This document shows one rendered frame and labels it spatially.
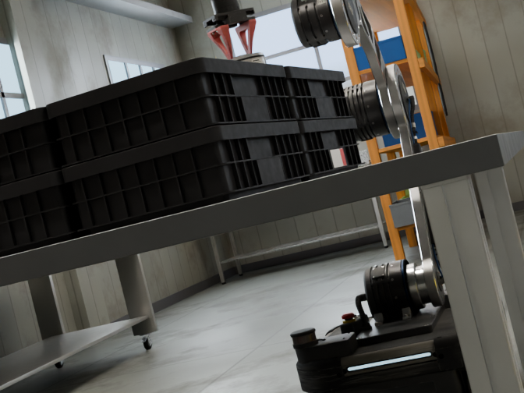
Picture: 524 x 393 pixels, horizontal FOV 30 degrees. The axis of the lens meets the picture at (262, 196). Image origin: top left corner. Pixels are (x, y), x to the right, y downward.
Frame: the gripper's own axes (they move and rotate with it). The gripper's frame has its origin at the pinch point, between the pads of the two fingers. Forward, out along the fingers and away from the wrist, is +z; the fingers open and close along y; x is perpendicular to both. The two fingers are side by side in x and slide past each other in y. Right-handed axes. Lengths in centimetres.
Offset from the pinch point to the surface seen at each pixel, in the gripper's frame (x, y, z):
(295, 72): -24.0, -3.2, 8.9
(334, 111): -10.8, 12.6, 17.7
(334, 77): -8.2, 16.9, 10.4
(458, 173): -94, -31, 32
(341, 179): -84, -41, 29
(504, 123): 488, 549, 50
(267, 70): -33.5, -15.4, 8.4
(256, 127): -41, -25, 18
